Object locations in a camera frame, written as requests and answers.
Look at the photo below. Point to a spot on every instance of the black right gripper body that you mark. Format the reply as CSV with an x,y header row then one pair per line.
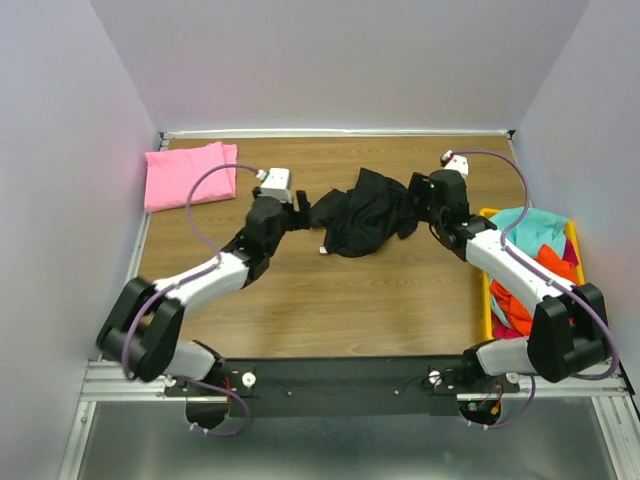
x,y
420,186

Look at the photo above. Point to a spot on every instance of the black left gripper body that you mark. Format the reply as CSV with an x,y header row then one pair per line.
x,y
290,220

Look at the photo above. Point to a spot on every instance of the black t-shirt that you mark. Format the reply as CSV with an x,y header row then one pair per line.
x,y
359,221

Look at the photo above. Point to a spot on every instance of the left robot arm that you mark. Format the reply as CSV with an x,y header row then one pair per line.
x,y
142,331

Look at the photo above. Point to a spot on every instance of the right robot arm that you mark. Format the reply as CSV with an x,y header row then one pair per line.
x,y
569,333

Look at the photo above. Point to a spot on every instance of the yellow plastic bin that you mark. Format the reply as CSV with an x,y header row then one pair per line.
x,y
492,328

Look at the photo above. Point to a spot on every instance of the teal t-shirt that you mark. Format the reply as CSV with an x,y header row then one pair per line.
x,y
540,235

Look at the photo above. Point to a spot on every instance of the folded pink t-shirt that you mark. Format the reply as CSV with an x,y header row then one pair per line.
x,y
172,173

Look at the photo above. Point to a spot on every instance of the orange t-shirt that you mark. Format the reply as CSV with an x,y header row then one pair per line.
x,y
550,262

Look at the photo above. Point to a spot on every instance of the magenta t-shirt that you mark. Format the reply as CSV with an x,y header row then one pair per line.
x,y
570,250

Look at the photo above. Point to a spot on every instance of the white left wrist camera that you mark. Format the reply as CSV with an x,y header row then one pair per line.
x,y
274,183

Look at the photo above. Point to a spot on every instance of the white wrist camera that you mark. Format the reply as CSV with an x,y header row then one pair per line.
x,y
455,162
274,183

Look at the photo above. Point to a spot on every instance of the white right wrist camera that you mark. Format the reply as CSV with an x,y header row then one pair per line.
x,y
455,162

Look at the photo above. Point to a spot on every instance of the black mounting base plate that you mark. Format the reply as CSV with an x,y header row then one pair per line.
x,y
441,385

